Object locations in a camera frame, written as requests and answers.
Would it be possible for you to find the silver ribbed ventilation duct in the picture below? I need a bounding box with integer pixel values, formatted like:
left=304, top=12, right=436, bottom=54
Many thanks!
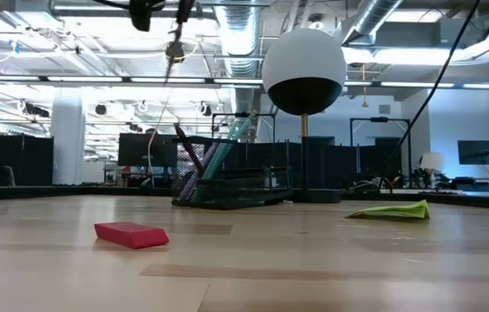
left=213, top=0, right=264, bottom=144

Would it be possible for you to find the black ceiling cable reel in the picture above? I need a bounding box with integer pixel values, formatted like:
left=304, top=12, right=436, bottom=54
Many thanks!
left=163, top=40, right=187, bottom=64

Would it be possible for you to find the purple pen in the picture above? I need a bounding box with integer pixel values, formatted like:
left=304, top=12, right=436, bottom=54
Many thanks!
left=179, top=141, right=220, bottom=203

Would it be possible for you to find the green sticky note pad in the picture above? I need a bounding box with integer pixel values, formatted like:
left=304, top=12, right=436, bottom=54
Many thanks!
left=345, top=198, right=432, bottom=220

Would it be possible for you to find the dark wall monitor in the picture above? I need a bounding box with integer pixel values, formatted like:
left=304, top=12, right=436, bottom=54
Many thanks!
left=457, top=139, right=489, bottom=166

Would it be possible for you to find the black office monitor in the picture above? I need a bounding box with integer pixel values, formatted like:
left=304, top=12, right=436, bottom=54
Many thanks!
left=117, top=133, right=175, bottom=169

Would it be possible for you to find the black aluminium table frame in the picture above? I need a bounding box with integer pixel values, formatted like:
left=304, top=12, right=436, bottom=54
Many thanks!
left=0, top=184, right=489, bottom=212

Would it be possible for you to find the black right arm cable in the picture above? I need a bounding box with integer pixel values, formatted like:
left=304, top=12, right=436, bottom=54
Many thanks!
left=378, top=0, right=483, bottom=188

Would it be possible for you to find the black mesh desk organizer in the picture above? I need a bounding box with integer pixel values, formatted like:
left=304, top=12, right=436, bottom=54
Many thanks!
left=170, top=136, right=294, bottom=211

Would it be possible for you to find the black rig frame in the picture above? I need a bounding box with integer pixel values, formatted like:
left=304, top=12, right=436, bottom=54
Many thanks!
left=349, top=116, right=412, bottom=188

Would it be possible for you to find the small white shade lamp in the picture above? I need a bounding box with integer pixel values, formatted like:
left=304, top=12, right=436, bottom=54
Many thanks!
left=419, top=152, right=446, bottom=186

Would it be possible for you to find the white globe table lamp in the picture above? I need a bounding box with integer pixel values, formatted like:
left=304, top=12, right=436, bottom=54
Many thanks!
left=261, top=28, right=348, bottom=205

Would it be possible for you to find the black room partition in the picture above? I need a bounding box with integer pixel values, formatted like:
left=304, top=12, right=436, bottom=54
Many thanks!
left=0, top=134, right=55, bottom=188
left=226, top=137, right=402, bottom=189

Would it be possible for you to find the red eraser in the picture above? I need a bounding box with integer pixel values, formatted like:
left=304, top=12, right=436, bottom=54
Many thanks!
left=93, top=221, right=171, bottom=250

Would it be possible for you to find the white building column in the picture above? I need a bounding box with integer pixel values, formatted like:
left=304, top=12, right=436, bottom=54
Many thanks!
left=50, top=88, right=87, bottom=186

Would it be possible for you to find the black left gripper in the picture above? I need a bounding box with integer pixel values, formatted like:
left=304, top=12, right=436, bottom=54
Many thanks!
left=129, top=0, right=166, bottom=32

